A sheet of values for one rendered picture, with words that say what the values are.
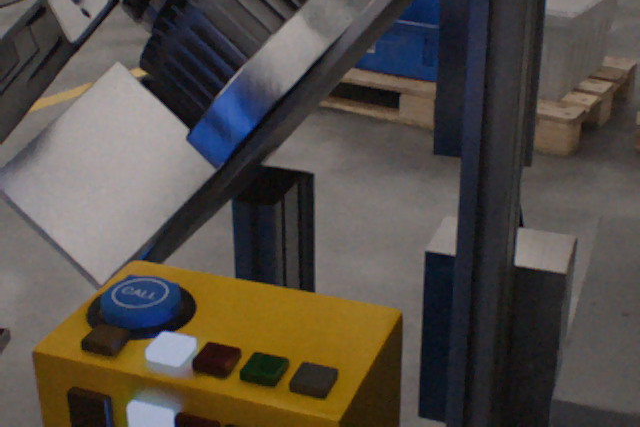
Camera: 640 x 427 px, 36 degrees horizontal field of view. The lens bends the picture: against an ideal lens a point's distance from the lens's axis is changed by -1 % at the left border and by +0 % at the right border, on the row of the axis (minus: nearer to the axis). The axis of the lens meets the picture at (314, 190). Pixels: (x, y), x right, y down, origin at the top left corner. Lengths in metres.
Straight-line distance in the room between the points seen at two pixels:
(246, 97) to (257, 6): 0.08
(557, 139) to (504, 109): 2.68
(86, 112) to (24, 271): 2.02
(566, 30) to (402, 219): 0.96
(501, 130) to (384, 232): 2.08
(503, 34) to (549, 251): 0.30
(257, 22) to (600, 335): 0.40
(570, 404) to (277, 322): 0.38
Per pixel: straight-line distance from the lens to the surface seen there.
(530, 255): 1.07
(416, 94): 3.73
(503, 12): 0.86
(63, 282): 2.79
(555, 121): 3.55
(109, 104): 0.87
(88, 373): 0.48
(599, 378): 0.85
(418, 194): 3.21
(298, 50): 0.80
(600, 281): 0.99
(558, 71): 3.63
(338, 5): 0.82
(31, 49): 1.00
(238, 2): 0.84
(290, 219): 1.04
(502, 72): 0.88
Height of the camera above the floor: 1.34
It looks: 24 degrees down
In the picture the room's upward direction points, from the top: 1 degrees counter-clockwise
